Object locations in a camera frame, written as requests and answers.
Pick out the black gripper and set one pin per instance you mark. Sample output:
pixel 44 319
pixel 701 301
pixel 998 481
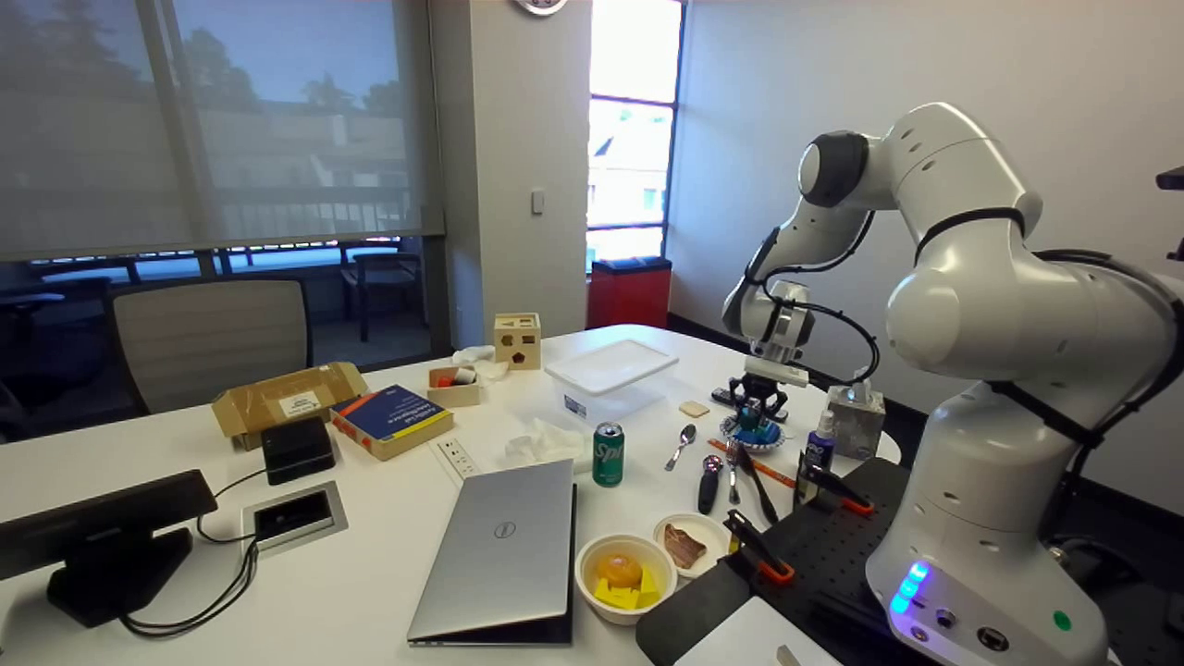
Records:
pixel 760 392

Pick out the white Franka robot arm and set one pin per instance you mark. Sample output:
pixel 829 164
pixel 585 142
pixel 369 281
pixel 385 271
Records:
pixel 985 307

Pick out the small wooden block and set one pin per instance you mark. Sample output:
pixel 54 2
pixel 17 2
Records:
pixel 695 407

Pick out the white plate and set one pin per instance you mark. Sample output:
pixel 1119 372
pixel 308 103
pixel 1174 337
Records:
pixel 720 538

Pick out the blue bowl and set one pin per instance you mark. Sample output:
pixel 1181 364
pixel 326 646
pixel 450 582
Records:
pixel 758 438

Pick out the black remote control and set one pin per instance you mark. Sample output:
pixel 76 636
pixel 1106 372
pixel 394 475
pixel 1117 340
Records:
pixel 723 398

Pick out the orange pencil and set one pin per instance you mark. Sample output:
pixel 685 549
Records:
pixel 771 469

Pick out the black pen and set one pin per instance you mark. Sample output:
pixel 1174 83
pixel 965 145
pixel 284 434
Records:
pixel 758 481

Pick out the blue cylinder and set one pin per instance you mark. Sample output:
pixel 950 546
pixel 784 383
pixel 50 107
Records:
pixel 821 453

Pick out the metal spoon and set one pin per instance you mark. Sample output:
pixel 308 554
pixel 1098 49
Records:
pixel 685 438

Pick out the black marker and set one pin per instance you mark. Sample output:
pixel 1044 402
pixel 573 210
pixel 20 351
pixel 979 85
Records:
pixel 707 481

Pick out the tissue box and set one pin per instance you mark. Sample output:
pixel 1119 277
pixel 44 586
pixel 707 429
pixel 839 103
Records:
pixel 853 429

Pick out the black orange clamp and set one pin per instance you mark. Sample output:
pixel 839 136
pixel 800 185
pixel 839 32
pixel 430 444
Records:
pixel 839 485
pixel 760 549

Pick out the brown food piece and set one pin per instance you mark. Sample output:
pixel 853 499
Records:
pixel 684 546

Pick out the black mounting board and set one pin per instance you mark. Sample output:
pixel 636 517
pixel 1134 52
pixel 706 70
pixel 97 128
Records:
pixel 826 556

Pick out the clear plastic container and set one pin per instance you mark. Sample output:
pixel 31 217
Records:
pixel 614 372

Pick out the green soda can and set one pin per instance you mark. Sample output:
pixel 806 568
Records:
pixel 609 456

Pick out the red bin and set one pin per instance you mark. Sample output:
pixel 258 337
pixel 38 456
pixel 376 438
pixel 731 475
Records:
pixel 632 297

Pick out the yellow blocks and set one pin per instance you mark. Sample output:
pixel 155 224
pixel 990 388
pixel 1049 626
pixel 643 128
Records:
pixel 623 577

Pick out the clear plastic bag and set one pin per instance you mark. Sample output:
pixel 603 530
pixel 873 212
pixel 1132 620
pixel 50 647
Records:
pixel 543 441

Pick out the white paper sheet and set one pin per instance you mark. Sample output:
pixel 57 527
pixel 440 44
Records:
pixel 754 636

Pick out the silver laptop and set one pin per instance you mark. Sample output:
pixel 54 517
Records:
pixel 503 549

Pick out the white card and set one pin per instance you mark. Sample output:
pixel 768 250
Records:
pixel 453 456

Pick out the blue book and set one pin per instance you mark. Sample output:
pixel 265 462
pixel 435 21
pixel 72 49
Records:
pixel 394 416

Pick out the small black box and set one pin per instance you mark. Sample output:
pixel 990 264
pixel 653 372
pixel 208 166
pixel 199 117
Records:
pixel 297 448

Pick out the table power outlet panel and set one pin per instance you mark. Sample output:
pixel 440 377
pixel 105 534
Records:
pixel 297 513

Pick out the open cardboard box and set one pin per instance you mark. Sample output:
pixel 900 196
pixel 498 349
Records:
pixel 265 407

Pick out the beige office chair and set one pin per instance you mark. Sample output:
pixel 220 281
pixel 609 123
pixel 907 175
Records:
pixel 208 337

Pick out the grey roller blind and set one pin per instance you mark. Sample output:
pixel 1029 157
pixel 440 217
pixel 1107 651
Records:
pixel 247 113

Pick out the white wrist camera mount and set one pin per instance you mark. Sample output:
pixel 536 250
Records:
pixel 779 366

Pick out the wall light switch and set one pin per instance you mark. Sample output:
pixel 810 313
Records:
pixel 538 203

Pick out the wall clock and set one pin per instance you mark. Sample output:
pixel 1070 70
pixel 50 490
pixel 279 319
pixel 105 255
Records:
pixel 543 4

